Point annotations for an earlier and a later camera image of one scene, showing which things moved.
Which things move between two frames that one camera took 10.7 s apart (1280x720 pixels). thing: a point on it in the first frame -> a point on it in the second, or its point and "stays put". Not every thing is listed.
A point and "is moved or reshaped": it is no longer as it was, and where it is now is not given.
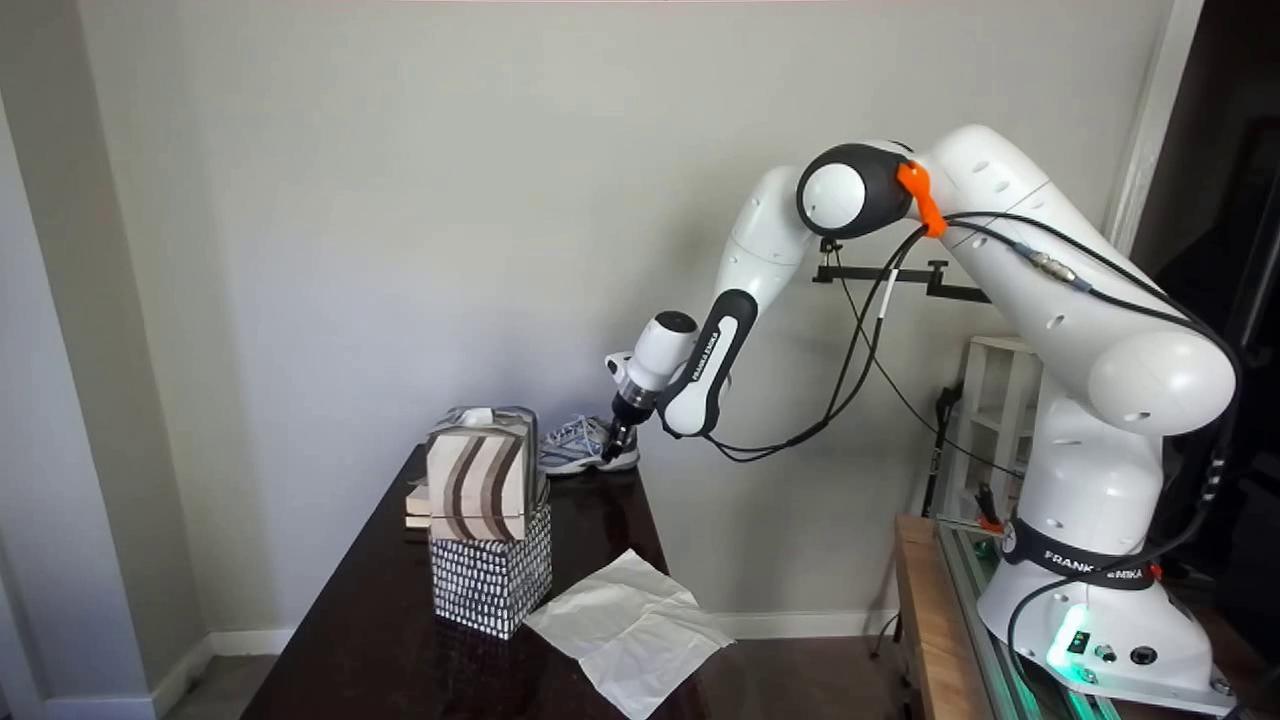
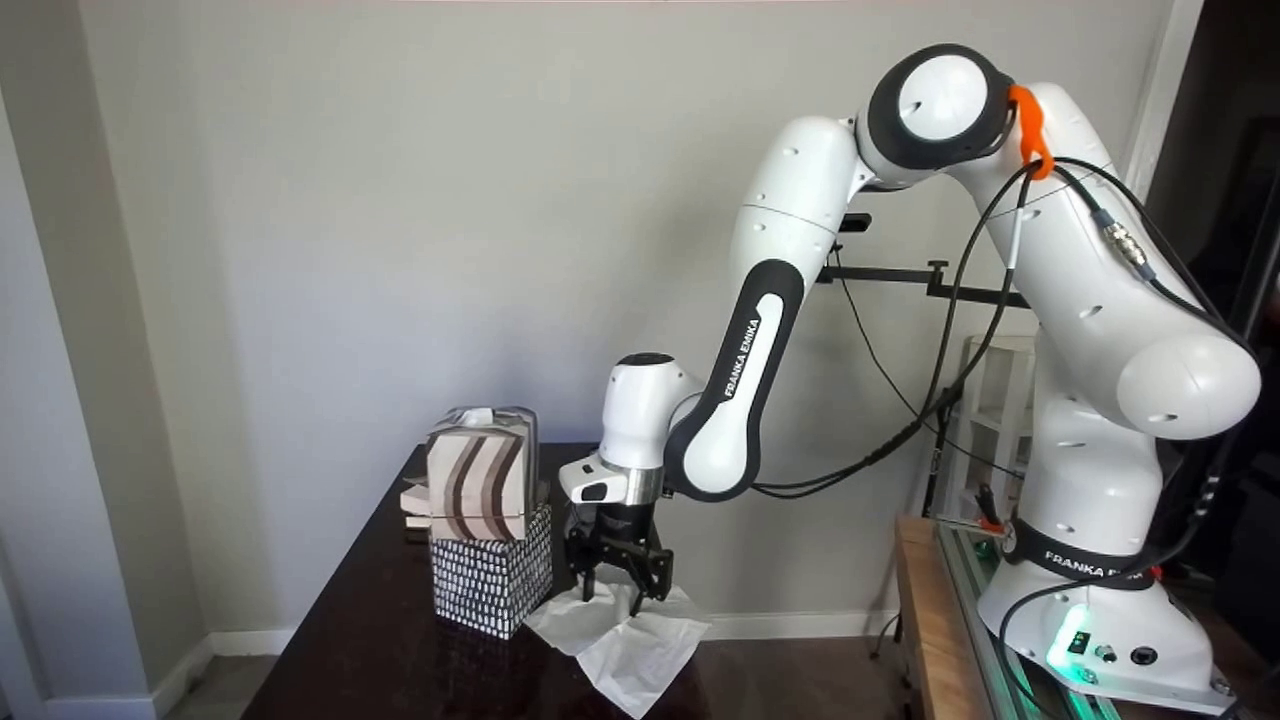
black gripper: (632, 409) -> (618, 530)
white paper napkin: (646, 634) is moved or reshaped
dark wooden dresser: (371, 640) stays put
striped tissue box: (483, 471) stays put
